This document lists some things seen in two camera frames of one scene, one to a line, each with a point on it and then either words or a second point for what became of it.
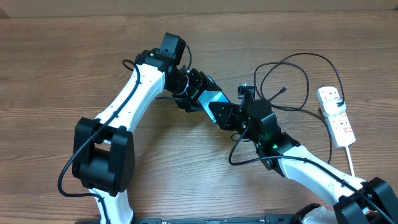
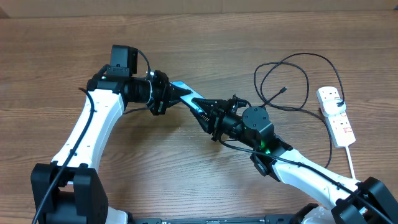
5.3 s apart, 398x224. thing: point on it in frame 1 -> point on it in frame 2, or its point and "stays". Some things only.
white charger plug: [331, 108] stays
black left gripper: [201, 83] -> [160, 106]
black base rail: [269, 219] stays
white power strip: [339, 124] stays
